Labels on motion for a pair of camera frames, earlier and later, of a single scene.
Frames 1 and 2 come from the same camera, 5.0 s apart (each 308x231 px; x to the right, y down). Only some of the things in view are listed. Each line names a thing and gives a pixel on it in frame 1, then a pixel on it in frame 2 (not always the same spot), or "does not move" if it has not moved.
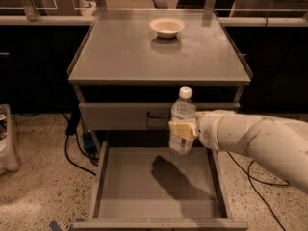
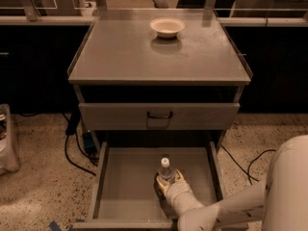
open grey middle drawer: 151,189 does not move
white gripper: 208,129 -> 177,189
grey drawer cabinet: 132,64 does not move
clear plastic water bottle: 183,109 -> 166,171
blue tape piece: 54,226 does not move
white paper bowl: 166,27 does not move
